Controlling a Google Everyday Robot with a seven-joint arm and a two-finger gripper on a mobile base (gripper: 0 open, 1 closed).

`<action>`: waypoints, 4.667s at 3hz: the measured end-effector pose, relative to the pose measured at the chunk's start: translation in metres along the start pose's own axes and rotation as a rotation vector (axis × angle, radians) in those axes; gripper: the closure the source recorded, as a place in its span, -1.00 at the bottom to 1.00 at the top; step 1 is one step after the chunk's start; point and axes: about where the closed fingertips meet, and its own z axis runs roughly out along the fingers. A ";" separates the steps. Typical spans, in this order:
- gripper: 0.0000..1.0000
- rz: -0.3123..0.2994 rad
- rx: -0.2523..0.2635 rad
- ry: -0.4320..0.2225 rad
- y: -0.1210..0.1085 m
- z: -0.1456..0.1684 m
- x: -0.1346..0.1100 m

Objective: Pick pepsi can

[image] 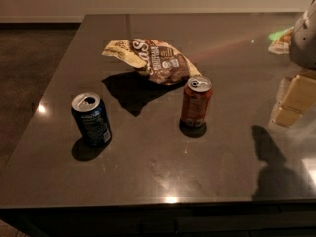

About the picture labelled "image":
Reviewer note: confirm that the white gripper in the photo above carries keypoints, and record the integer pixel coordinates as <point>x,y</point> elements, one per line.
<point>304,41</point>

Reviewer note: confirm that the blue pepsi can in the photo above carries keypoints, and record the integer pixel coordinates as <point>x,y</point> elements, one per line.
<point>90,115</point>

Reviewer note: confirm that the red soda can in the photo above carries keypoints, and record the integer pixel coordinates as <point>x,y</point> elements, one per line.
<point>196,98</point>

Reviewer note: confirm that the snack bag at table edge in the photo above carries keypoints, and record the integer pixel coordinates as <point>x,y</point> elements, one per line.
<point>280,41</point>

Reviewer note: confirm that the brown and cream chip bag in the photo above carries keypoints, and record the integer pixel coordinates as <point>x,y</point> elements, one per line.
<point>157,60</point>

